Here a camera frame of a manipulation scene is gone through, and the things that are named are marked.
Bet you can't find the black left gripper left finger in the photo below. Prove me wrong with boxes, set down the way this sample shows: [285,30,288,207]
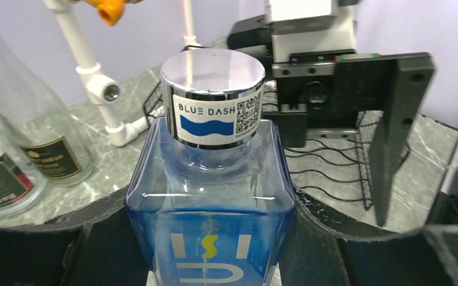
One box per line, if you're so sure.
[0,188,148,285]

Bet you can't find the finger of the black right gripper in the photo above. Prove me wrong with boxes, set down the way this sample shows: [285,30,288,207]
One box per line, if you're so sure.
[369,53,435,227]

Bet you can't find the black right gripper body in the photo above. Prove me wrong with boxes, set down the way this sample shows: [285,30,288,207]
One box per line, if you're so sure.
[227,14,396,149]

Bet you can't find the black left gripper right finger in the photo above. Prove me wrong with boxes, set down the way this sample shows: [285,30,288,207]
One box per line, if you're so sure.
[279,189,458,285]

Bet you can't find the tall clear open-neck bottle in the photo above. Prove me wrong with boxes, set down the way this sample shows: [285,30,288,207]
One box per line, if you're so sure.
[0,35,94,186]

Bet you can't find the clear blue bottle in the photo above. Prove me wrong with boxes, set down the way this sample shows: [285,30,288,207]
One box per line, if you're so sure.
[125,48,296,285]

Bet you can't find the orange pipe valve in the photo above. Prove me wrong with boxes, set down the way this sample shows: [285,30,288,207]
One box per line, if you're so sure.
[82,0,141,26]

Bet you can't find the black wire wine rack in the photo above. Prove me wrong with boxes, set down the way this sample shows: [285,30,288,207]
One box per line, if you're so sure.
[142,79,410,211]

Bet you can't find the white PVC pipe frame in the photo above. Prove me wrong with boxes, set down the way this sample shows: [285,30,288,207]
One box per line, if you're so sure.
[43,0,202,147]

